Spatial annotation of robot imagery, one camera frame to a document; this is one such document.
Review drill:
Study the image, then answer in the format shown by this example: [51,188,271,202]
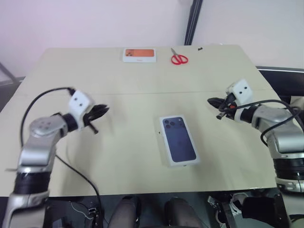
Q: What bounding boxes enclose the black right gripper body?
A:
[216,93,237,120]

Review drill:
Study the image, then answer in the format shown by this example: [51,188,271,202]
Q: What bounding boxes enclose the black metal table leg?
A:
[208,195,235,228]

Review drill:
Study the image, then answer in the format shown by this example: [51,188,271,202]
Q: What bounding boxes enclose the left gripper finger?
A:
[95,107,111,119]
[93,103,109,112]

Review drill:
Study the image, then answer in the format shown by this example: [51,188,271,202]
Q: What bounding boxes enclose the dark rounded shape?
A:
[111,195,141,228]
[164,197,203,228]

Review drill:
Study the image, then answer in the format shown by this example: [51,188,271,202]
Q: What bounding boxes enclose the grey shelf frame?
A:
[0,62,19,95]

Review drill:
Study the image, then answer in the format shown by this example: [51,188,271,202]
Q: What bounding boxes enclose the black side furniture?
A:
[256,65,304,103]

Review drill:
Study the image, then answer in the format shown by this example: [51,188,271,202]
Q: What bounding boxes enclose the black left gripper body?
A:
[83,106,99,135]

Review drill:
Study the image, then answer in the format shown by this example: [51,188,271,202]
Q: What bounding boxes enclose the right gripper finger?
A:
[209,96,227,104]
[207,99,225,109]

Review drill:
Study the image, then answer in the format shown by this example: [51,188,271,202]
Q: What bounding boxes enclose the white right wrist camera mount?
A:
[225,79,254,121]

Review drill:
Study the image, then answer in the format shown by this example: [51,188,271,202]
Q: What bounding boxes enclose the orange print phone box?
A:
[123,48,157,64]

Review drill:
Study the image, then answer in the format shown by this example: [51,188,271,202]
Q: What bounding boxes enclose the red handled scissors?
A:
[171,47,190,65]

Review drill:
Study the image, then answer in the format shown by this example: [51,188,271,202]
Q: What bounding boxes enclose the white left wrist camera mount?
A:
[68,90,96,132]

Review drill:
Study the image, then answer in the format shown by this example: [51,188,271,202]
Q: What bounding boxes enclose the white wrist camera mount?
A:
[225,79,254,121]
[68,90,96,132]

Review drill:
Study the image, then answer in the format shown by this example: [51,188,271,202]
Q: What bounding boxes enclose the black vertical post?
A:
[183,0,204,46]

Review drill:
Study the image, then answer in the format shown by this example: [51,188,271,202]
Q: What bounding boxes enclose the thin white wire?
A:
[70,201,94,219]

